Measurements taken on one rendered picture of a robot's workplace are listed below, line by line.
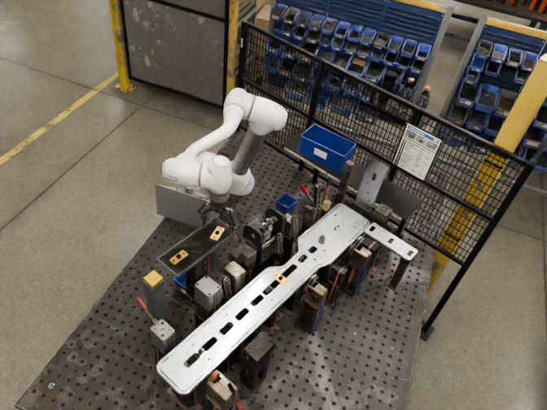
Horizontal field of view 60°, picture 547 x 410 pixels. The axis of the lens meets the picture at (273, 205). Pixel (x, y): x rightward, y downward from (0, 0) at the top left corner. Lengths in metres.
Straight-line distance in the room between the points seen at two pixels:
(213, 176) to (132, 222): 2.04
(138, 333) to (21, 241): 1.72
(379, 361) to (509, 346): 1.49
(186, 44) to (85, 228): 1.93
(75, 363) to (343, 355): 1.28
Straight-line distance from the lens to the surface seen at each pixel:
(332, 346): 2.55
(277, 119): 2.43
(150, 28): 4.89
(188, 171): 1.99
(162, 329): 2.12
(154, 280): 2.13
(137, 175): 4.34
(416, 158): 2.81
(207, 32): 4.57
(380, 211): 2.71
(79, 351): 2.54
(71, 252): 3.83
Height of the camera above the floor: 2.88
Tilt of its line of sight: 45 degrees down
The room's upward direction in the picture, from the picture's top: 9 degrees clockwise
